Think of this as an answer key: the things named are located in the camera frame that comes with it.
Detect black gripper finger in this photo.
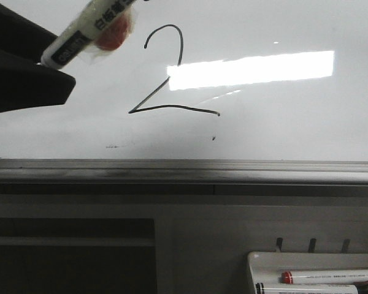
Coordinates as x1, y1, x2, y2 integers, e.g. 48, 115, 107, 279
0, 3, 56, 61
0, 50, 76, 113

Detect black white whiteboard marker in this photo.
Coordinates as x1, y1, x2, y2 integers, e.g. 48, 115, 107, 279
40, 1, 133, 70

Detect red round magnet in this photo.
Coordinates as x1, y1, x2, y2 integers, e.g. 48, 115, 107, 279
94, 12, 132, 51

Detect grey aluminium whiteboard ledge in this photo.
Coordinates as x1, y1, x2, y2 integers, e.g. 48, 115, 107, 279
0, 159, 368, 185

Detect white whiteboard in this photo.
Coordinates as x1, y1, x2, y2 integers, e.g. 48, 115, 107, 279
0, 1, 368, 161

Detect white marker tray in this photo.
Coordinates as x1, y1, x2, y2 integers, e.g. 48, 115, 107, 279
247, 252, 368, 293

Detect black capped marker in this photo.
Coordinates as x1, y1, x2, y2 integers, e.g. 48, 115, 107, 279
255, 283, 358, 294

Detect red capped marker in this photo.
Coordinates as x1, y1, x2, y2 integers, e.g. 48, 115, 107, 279
281, 269, 368, 284

